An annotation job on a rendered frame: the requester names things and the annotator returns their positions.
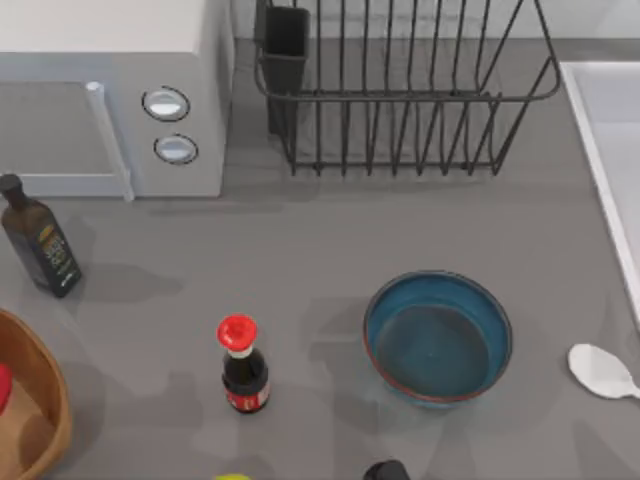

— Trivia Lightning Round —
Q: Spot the red capped soy sauce bottle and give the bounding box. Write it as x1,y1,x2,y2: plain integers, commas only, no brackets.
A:
215,313,271,415

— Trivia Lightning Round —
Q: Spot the blue bowl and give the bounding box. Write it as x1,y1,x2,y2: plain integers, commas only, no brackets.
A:
363,270,514,411

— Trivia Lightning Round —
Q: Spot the pale microwave oven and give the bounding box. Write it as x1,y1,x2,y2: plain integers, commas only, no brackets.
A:
0,0,236,201

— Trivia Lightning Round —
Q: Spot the small microwave knob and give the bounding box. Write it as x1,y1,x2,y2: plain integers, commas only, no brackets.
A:
152,133,200,165

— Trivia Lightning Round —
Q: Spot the black cutlery holder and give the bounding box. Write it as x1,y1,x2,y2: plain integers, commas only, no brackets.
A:
254,4,312,135

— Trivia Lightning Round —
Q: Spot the large microwave knob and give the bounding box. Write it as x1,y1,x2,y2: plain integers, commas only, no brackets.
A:
141,85,192,123

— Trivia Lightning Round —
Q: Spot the black round object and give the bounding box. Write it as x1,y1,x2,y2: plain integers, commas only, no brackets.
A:
363,459,413,480

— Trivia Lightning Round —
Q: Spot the dark olive oil bottle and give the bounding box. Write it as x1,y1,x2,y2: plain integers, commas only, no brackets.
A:
0,173,84,300

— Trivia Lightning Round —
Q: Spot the microwave oven door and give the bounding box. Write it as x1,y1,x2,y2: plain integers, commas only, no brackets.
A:
0,81,132,199

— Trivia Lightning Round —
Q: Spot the white spoon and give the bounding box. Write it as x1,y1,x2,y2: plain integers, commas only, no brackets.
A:
567,343,640,400

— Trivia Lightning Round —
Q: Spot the wooden bowl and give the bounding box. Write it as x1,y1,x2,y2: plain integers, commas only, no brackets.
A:
0,308,73,480

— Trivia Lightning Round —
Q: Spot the red topped jar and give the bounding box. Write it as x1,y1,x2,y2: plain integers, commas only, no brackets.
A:
0,363,14,419

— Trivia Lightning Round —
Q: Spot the black wire dish rack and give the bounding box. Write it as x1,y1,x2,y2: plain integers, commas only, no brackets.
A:
253,0,562,178

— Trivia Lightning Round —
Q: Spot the microwave door handle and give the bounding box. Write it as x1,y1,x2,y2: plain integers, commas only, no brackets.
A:
85,81,136,202

